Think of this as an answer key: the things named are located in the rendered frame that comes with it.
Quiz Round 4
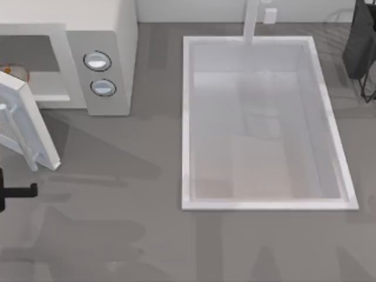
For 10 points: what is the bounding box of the white sink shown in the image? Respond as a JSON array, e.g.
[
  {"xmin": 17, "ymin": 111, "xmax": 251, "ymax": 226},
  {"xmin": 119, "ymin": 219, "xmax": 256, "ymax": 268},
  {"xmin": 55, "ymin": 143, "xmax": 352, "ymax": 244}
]
[{"xmin": 180, "ymin": 35, "xmax": 360, "ymax": 211}]

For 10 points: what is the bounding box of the round grey microwave knob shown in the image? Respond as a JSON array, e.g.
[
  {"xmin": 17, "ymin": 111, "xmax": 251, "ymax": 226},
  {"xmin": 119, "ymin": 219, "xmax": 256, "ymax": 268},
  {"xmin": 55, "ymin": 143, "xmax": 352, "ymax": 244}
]
[
  {"xmin": 83, "ymin": 50, "xmax": 112, "ymax": 72},
  {"xmin": 89, "ymin": 78, "xmax": 118, "ymax": 98}
]

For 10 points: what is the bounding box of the pale microwave oven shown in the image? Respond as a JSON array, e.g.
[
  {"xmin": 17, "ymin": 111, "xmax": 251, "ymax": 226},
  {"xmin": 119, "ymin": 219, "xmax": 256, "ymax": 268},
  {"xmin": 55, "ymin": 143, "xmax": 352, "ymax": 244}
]
[{"xmin": 0, "ymin": 0, "xmax": 138, "ymax": 116}]

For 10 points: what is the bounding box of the tall white tap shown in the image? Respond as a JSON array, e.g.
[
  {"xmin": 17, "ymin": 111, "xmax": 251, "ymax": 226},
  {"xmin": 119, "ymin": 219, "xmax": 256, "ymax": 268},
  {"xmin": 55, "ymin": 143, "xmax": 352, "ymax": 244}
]
[{"xmin": 242, "ymin": 0, "xmax": 263, "ymax": 45}]

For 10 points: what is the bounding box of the white microwave oven door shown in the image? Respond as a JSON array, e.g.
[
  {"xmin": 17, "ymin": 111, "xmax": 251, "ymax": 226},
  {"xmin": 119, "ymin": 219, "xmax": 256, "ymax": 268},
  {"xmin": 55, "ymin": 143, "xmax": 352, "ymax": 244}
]
[{"xmin": 0, "ymin": 69, "xmax": 62, "ymax": 172}]

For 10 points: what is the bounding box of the white wall socket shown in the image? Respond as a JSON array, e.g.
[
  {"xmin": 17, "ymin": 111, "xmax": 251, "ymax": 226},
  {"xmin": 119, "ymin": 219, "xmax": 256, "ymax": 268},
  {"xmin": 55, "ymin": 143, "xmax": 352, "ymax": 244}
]
[{"xmin": 264, "ymin": 8, "xmax": 278, "ymax": 24}]

